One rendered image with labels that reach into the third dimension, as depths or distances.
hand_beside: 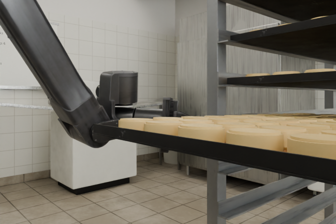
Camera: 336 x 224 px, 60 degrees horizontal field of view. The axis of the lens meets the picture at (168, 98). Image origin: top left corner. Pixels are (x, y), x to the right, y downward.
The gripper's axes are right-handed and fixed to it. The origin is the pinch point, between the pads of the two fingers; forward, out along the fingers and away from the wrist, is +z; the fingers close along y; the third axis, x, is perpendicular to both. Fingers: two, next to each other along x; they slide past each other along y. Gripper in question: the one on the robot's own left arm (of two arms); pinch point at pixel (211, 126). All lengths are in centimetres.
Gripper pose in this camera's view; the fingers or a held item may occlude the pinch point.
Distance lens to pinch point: 56.5
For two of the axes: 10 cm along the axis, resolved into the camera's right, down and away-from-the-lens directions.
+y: -0.5, 10.0, -0.2
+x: -0.9, -0.2, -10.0
